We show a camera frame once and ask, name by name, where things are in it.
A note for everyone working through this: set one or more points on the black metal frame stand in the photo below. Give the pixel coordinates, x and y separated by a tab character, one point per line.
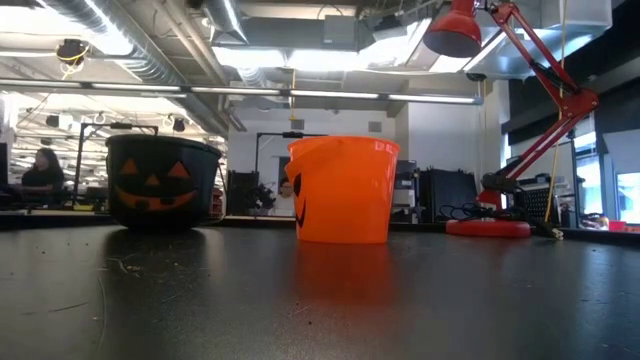
79	160
256	150

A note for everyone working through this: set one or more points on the red desk lamp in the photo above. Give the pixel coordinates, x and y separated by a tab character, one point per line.
455	30

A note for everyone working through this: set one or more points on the long hanging light bar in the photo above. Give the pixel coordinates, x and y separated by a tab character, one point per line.
330	94

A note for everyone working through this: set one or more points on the grey printer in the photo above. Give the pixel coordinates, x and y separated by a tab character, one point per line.
407	195

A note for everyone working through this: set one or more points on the black equipment box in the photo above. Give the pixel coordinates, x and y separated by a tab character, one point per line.
447	192

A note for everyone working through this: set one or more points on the person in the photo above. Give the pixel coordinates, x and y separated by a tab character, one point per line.
285	202
44	177

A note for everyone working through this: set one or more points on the grey ceiling unit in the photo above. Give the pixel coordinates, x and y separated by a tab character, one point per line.
341	32

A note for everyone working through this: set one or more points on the black perforated box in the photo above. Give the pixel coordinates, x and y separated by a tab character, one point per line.
532	205

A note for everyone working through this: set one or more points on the black machine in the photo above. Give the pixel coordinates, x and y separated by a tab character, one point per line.
245	192

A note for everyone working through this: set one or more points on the silver ventilation duct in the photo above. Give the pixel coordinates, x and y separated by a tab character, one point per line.
150	65

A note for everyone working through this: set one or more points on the orange pumpkin face bucket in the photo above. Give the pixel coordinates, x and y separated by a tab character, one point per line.
350	195

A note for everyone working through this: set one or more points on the black pumpkin face bucket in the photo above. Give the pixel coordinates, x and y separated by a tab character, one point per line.
200	165

